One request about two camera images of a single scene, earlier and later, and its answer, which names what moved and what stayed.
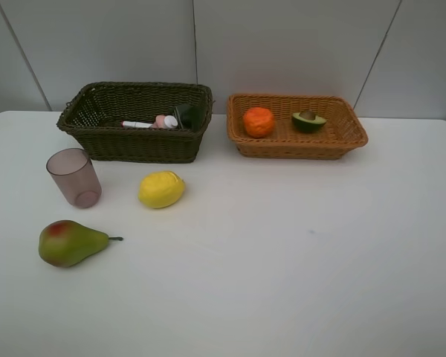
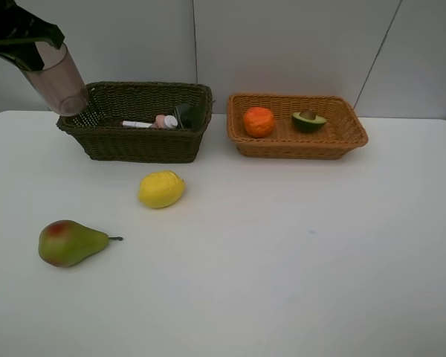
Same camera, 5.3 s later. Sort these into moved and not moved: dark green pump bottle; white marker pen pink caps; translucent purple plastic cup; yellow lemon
Moved: translucent purple plastic cup
Not moved: white marker pen pink caps; yellow lemon; dark green pump bottle
